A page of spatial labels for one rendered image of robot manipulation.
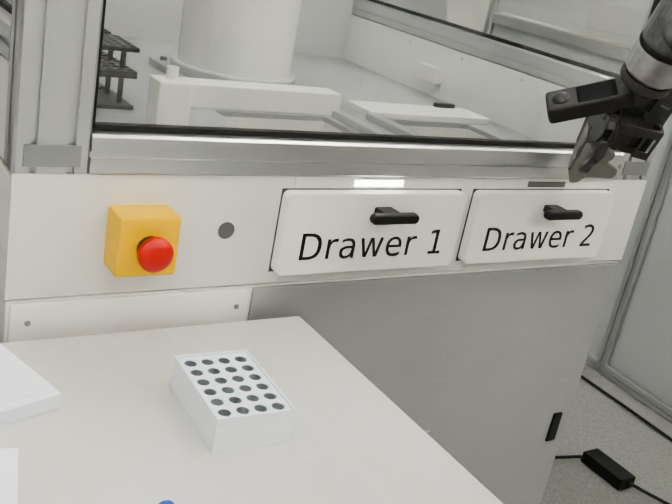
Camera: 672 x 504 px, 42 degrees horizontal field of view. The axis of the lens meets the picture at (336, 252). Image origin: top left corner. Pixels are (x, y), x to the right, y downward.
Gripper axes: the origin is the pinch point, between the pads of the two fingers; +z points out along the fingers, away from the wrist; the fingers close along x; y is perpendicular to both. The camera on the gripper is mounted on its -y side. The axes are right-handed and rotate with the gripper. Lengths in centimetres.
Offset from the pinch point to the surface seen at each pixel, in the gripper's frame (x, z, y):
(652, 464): 28, 120, 81
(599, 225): 2.2, 10.8, 10.1
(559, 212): -5.4, 3.1, -0.6
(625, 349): 78, 133, 85
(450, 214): -12.0, 2.4, -17.5
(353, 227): -20.4, 0.6, -31.2
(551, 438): -14, 50, 18
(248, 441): -57, -6, -40
